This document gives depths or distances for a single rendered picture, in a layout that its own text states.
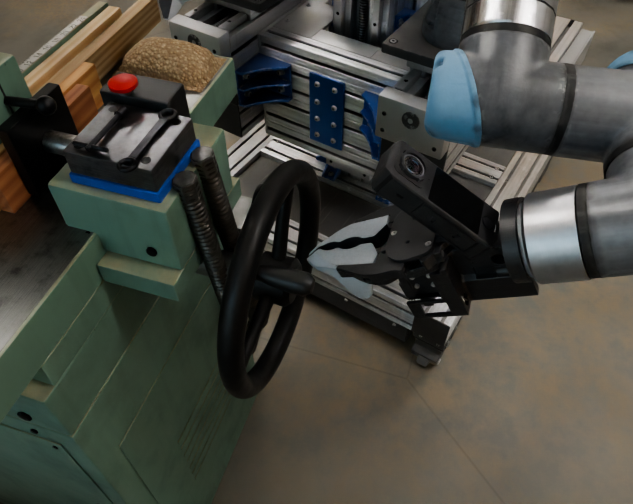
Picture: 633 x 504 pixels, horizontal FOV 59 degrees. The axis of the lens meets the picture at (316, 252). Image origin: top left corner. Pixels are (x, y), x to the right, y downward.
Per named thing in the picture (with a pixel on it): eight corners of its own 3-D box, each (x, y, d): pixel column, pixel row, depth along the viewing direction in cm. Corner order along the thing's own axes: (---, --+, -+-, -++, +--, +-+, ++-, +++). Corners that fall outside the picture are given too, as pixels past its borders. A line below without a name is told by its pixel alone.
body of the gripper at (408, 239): (408, 321, 54) (540, 313, 47) (369, 261, 49) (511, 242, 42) (423, 262, 58) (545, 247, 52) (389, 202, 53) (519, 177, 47)
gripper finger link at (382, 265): (338, 290, 52) (426, 281, 47) (330, 279, 51) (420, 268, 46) (351, 253, 55) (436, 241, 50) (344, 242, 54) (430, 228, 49)
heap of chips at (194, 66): (200, 92, 77) (196, 68, 74) (111, 75, 80) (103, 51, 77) (227, 59, 83) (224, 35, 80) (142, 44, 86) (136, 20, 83)
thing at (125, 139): (161, 204, 55) (148, 160, 50) (63, 180, 57) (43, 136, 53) (217, 125, 63) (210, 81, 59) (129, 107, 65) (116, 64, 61)
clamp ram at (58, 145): (86, 208, 62) (58, 143, 55) (28, 194, 63) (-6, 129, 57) (128, 158, 68) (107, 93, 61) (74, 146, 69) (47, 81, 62)
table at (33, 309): (66, 495, 49) (40, 470, 44) (-206, 395, 55) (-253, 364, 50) (296, 102, 86) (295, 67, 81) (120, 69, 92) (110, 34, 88)
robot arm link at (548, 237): (573, 232, 40) (575, 160, 45) (507, 240, 42) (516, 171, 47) (594, 299, 44) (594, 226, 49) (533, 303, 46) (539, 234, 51)
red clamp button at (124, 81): (129, 98, 57) (127, 89, 56) (103, 93, 57) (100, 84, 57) (144, 82, 59) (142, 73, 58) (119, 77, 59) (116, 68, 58)
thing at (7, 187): (15, 214, 62) (-6, 178, 58) (1, 210, 62) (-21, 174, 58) (101, 121, 73) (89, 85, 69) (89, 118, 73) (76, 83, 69)
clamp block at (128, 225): (180, 274, 60) (163, 216, 54) (71, 245, 63) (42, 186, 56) (235, 185, 70) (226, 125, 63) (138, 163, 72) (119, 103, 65)
